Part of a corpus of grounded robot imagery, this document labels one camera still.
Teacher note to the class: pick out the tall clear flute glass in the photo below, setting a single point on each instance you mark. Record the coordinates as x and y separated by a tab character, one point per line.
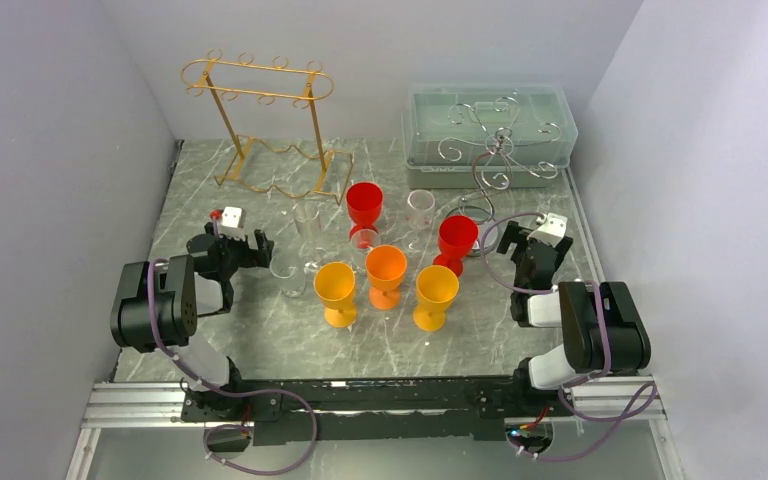
306	218

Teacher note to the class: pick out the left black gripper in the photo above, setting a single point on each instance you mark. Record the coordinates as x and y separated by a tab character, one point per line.
253	257

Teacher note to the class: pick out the clear glass with red dots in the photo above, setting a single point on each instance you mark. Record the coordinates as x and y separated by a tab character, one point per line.
420	212

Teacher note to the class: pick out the silver wire glass rack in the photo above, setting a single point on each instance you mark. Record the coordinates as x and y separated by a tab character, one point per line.
498	144

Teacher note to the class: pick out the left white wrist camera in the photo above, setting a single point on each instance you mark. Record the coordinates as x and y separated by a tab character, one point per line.
231	223

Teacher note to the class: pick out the clear plastic storage box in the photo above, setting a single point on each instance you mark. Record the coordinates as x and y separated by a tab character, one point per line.
438	153

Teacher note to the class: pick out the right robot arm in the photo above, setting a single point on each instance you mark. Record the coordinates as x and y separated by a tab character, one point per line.
602	330

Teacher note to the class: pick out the yellow goblet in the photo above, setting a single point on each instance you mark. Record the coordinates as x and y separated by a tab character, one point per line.
436	288
335	284

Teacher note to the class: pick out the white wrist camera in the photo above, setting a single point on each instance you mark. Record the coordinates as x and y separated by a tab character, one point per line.
231	223
551	229

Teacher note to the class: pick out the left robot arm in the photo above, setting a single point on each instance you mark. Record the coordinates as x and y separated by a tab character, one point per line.
158	304

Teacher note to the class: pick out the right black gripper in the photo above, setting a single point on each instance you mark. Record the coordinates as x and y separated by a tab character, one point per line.
514	234

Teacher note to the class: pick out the red goblet right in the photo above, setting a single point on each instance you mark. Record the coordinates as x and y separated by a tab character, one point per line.
456	237

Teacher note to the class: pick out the clear stemless glass front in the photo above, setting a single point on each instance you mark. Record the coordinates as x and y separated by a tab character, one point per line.
288	270

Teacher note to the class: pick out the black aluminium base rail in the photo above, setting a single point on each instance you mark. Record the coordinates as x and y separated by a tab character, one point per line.
483	408

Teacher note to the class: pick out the orange goblet centre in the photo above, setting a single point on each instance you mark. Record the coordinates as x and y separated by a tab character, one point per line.
386	266

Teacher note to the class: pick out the red goblet back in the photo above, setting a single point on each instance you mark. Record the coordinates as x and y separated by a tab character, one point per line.
364	205

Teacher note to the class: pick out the red goblet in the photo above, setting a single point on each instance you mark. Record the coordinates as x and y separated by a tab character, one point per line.
456	237
364	205

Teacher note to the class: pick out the gold wire glass rack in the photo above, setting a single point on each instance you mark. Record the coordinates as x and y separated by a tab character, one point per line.
315	85

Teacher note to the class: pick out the clear ribbed wine glass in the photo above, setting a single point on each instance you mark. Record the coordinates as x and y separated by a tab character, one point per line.
362	242

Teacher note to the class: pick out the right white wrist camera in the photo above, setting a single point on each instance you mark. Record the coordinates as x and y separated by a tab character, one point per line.
551	229

